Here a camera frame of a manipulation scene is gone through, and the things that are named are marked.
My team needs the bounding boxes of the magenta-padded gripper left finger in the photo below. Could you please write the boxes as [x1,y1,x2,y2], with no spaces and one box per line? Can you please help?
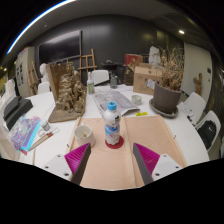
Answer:
[42,142,92,186]

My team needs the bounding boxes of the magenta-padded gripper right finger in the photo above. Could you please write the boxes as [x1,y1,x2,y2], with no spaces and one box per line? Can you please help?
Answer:
[132,142,184,186]

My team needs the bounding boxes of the white blue-capped drink bottle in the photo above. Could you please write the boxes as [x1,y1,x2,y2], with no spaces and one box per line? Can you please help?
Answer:
[102,101,122,147]

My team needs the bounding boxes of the white ceramic mug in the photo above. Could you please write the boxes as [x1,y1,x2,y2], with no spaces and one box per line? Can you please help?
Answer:
[73,123,97,148]

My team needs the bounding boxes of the flat round red coaster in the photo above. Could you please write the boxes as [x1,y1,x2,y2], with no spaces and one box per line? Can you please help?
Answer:
[104,134,125,150]

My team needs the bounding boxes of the wooden paintbrush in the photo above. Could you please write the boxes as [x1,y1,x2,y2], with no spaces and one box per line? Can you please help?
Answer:
[31,147,38,167]
[29,130,55,152]

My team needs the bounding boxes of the small white-lidded jar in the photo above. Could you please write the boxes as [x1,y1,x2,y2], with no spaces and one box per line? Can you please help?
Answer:
[39,120,51,132]

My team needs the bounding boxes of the grey pot saucer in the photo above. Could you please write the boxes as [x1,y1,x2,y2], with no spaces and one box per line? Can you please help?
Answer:
[148,97,180,119]

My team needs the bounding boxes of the colourful painted book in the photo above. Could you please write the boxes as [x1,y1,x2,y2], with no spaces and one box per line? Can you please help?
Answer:
[8,115,42,156]

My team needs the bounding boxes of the white papers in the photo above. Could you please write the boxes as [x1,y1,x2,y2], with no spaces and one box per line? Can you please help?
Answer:
[177,101,196,123]

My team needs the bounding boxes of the dried plant in grey pot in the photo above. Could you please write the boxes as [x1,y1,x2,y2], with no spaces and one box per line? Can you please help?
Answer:
[152,46,185,115]

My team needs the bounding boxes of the black backpack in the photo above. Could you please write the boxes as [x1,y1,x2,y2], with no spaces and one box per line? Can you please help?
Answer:
[197,120,218,150]

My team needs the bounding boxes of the grey newspaper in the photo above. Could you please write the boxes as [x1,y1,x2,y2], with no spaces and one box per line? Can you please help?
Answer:
[93,89,141,117]

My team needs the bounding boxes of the black box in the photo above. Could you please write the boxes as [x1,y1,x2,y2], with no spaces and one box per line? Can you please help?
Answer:
[2,95,22,121]
[5,98,35,131]

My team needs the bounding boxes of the white spray bottle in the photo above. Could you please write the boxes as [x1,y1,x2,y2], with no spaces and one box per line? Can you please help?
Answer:
[86,71,96,95]

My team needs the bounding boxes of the white chair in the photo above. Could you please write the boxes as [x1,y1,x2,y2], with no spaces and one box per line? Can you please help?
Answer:
[36,81,52,96]
[90,69,111,86]
[194,110,222,153]
[176,91,207,126]

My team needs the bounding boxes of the brown cardboard box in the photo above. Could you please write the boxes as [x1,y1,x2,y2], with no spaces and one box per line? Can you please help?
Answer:
[132,63,164,97]

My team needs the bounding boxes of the clear glass bottle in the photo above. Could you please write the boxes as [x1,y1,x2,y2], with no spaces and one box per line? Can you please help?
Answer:
[109,73,119,90]

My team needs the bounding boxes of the wooden easel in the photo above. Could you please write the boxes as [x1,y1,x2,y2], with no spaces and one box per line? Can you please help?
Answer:
[26,60,40,96]
[77,48,98,79]

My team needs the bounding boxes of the white plaster bust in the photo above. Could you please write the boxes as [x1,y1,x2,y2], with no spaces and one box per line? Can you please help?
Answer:
[38,62,50,83]

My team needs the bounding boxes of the black side table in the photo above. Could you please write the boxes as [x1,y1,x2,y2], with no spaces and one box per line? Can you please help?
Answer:
[100,59,125,85]

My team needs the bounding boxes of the red box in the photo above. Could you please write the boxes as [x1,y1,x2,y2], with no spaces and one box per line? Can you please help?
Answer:
[124,53,145,67]

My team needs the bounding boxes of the white cabinet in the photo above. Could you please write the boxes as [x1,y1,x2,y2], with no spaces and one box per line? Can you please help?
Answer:
[14,46,37,99]

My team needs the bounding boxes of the white plaster figure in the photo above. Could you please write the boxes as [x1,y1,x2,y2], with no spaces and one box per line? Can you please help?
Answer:
[148,45,162,67]

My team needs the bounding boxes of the long ceiling light strip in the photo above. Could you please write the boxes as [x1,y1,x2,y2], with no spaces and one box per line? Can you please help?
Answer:
[6,0,78,56]

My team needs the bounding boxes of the black wall screen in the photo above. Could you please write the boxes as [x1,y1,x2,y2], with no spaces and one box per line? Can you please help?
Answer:
[38,29,83,65]

